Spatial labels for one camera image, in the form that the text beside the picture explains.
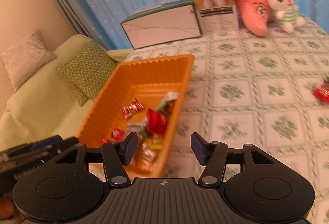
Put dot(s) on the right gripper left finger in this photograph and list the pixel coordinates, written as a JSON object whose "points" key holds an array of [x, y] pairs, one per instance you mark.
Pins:
{"points": [[117, 155]]}

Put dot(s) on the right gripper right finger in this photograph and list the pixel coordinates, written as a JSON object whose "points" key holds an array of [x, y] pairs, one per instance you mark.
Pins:
{"points": [[212, 155]]}

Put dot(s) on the small red candy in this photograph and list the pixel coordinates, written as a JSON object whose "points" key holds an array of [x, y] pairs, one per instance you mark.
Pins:
{"points": [[118, 135]]}

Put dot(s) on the yellow green candy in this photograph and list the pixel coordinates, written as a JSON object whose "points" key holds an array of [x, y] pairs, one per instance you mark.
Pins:
{"points": [[156, 143]]}

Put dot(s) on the dark red patterned candy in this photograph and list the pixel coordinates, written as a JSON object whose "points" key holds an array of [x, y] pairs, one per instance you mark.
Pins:
{"points": [[131, 109]]}

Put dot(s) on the red square snack packet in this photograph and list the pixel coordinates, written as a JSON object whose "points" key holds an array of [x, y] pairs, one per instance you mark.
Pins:
{"points": [[156, 122]]}

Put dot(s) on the clear plastic snack wrapper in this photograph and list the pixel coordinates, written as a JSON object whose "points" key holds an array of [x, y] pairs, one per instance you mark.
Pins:
{"points": [[165, 107]]}

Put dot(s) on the large red snack packet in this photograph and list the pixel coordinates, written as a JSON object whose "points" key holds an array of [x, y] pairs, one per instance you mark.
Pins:
{"points": [[322, 92]]}

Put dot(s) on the red foil candy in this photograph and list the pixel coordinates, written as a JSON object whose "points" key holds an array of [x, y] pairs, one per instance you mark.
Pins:
{"points": [[105, 140]]}

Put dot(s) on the clear sesame snack packet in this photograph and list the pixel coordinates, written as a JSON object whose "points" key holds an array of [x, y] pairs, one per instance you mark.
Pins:
{"points": [[146, 157]]}

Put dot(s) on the person's left hand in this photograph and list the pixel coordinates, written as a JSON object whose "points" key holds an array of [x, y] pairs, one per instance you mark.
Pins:
{"points": [[8, 212]]}

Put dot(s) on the light green sofa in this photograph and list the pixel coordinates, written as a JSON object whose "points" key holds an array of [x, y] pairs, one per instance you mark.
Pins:
{"points": [[44, 105]]}

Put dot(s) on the orange plastic tray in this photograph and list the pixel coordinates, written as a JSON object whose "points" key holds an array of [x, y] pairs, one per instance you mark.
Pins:
{"points": [[133, 89]]}

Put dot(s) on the floral white tablecloth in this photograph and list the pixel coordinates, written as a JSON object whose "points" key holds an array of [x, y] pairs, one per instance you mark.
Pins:
{"points": [[258, 90]]}

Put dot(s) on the green zigzag cushion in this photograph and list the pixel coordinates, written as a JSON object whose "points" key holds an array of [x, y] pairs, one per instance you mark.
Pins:
{"points": [[87, 72]]}

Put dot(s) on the beige cushion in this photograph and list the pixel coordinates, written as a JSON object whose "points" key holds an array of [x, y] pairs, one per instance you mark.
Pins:
{"points": [[23, 59]]}

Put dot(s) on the white flat cardboard box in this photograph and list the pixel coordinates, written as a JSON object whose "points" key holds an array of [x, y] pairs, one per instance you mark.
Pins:
{"points": [[162, 22]]}

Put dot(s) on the pink star plush toy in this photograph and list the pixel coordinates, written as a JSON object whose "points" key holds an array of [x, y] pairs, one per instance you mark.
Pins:
{"points": [[255, 14]]}

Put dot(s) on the tall product box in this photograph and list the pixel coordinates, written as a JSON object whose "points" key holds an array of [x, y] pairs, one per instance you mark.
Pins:
{"points": [[215, 16]]}

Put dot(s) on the white bunny plush toy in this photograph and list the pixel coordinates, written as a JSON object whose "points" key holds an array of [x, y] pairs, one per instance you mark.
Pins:
{"points": [[286, 12]]}

